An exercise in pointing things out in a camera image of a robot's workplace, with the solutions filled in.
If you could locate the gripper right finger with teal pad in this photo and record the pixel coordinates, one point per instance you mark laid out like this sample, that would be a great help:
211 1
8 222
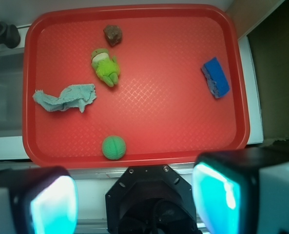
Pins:
243 191

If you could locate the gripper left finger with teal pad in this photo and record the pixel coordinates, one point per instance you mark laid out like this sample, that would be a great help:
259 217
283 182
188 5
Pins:
38 201

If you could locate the light blue cloth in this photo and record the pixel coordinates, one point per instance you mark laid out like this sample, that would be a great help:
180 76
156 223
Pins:
73 96

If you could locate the green textured ball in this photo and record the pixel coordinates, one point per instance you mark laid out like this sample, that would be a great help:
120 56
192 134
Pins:
113 147

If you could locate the blue sponge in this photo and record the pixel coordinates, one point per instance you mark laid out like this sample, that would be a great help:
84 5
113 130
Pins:
216 79

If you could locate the grey plastic sink basin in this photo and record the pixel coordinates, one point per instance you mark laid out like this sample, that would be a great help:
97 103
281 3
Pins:
11 92

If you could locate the red plastic tray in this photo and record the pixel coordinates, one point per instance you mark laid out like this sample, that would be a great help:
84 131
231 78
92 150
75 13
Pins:
161 106

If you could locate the green plush frog toy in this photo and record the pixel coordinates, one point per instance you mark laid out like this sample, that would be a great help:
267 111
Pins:
106 68

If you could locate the brown cardboard panel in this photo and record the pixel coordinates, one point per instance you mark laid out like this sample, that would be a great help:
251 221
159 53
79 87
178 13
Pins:
263 35

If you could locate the grey sink faucet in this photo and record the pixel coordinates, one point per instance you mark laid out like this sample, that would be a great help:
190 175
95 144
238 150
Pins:
9 35

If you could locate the brown rock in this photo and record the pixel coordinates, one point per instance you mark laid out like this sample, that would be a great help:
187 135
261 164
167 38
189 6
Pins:
113 34

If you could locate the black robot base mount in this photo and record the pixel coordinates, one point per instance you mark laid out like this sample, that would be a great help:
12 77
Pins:
151 200

